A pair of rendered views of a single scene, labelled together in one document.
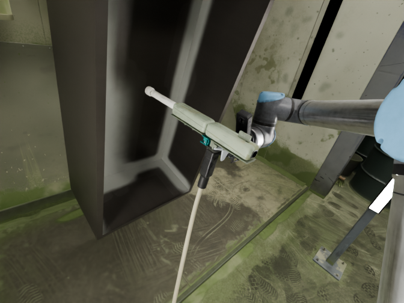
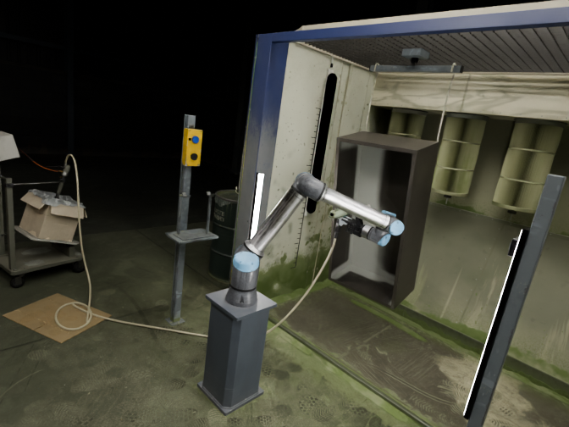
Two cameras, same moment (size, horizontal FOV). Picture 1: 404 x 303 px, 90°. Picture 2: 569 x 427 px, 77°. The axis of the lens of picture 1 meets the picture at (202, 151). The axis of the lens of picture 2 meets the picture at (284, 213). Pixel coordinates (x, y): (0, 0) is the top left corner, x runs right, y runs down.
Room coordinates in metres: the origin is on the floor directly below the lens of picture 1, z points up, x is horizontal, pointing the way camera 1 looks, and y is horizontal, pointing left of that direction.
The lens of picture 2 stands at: (0.15, -2.43, 1.69)
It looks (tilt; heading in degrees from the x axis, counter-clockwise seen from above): 14 degrees down; 90
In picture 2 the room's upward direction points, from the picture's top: 8 degrees clockwise
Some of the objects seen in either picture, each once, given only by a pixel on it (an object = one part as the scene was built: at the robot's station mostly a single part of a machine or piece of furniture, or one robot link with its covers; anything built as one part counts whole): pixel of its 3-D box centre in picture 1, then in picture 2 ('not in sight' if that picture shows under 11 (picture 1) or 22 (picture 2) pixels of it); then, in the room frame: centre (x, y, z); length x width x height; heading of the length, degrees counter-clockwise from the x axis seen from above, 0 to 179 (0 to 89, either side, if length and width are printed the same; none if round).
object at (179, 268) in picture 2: not in sight; (181, 224); (-0.63, 0.18, 0.82); 0.06 x 0.06 x 1.64; 48
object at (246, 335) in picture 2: not in sight; (235, 346); (-0.04, -0.49, 0.32); 0.31 x 0.31 x 0.64; 48
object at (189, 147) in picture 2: not in sight; (191, 147); (-0.58, 0.14, 1.42); 0.12 x 0.06 x 0.26; 48
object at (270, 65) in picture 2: not in sight; (254, 185); (-0.14, 0.49, 1.14); 0.18 x 0.18 x 2.29; 48
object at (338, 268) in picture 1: (329, 262); not in sight; (1.06, -1.16, 0.01); 0.20 x 0.20 x 0.01; 48
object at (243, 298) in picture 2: not in sight; (242, 291); (-0.04, -0.49, 0.69); 0.19 x 0.19 x 0.10
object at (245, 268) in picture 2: not in sight; (245, 269); (-0.04, -0.49, 0.83); 0.17 x 0.15 x 0.18; 97
